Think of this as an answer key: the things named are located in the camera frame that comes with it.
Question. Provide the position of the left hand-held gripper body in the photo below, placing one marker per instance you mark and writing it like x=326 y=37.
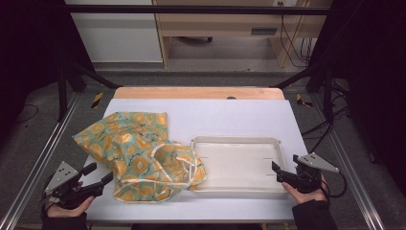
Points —
x=63 y=179

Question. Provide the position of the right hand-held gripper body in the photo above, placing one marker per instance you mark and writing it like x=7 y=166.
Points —
x=311 y=164

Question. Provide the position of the person's right hand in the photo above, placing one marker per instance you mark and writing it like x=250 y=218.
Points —
x=308 y=197

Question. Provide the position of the person's left hand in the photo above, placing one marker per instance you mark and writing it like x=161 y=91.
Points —
x=70 y=212

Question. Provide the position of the white plastic tray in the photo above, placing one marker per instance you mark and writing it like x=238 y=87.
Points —
x=239 y=166

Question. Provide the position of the green orange-print fabric bag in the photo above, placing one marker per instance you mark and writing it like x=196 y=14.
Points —
x=134 y=153

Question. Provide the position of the yellow black tape marker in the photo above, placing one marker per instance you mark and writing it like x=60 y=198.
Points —
x=97 y=99
x=301 y=100

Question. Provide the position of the white table mat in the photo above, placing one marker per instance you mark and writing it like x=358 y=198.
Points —
x=230 y=118

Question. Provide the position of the black stand leg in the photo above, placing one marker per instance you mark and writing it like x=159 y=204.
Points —
x=62 y=92
x=327 y=92

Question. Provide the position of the black curtain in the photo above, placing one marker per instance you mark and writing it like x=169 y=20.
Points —
x=373 y=80
x=28 y=48

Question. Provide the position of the wooden table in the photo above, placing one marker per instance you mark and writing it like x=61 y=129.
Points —
x=198 y=93

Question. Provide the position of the white cabinet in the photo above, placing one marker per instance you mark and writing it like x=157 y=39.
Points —
x=118 y=35

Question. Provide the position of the light wooden desk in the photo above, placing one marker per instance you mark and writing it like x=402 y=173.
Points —
x=220 y=22

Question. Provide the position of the black metal crossbar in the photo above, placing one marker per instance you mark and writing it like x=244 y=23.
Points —
x=191 y=10

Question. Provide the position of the aluminium floor rail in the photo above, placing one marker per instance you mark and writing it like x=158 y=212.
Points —
x=38 y=163
x=354 y=172

